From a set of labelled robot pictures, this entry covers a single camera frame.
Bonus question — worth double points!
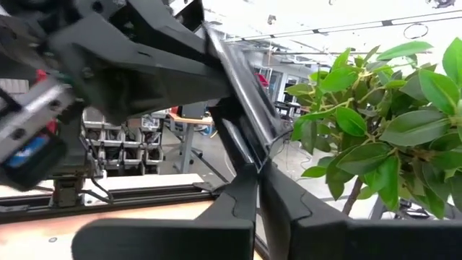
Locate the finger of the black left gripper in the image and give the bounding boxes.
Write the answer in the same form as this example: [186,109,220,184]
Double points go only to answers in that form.
[46,12,232,124]
[126,0,222,69]

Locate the green potted plant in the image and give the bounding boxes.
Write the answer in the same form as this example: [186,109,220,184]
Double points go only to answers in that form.
[288,35,462,221]

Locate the wooden top workbench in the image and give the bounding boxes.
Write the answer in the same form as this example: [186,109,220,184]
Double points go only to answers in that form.
[167,111,217,175]

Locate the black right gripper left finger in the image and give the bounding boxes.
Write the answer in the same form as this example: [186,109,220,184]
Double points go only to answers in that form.
[71,164,259,260]

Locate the black hanging cable ring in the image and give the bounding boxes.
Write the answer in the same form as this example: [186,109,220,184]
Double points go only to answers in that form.
[403,23,430,40]

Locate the red drawer cabinet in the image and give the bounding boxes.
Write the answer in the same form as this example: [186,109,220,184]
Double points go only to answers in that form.
[254,72,270,88]

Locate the black square plastic plate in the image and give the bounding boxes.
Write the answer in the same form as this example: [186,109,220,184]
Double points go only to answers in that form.
[204,21,294,173]

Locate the ceiling light track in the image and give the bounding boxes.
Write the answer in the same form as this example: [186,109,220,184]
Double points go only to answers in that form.
[223,9,462,41]

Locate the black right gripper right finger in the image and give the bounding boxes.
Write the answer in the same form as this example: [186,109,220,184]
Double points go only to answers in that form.
[260,162,462,260]

